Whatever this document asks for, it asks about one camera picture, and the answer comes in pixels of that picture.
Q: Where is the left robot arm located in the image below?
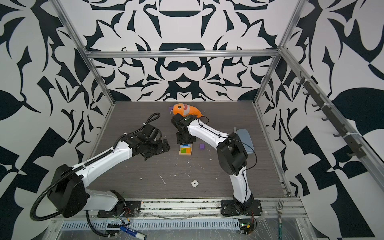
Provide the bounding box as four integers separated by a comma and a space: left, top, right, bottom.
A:
30, 124, 170, 222

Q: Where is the blue white marker pen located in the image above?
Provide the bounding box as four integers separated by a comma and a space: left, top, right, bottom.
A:
120, 227, 147, 240

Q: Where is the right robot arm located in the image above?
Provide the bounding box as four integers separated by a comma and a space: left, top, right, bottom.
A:
171, 114, 254, 211

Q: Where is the natural wood plank block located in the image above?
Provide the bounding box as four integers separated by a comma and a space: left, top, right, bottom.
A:
179, 152, 192, 156

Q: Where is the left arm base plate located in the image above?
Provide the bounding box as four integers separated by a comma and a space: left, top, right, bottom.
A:
97, 201, 142, 218

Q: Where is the white gear shaped piece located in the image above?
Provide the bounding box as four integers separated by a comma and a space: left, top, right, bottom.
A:
191, 180, 199, 188

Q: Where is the small green circuit board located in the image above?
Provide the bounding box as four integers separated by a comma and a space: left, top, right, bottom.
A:
239, 218, 256, 235

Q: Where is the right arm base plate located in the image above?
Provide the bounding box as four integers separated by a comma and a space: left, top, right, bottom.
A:
221, 199, 263, 217

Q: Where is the orange plush fish toy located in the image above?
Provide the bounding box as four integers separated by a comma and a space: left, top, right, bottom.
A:
169, 103, 203, 118

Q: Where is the grey blue pouch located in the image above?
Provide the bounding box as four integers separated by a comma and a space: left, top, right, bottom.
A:
234, 128, 254, 154

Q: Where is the silver fork green handle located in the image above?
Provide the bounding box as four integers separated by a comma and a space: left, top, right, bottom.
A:
276, 200, 284, 240

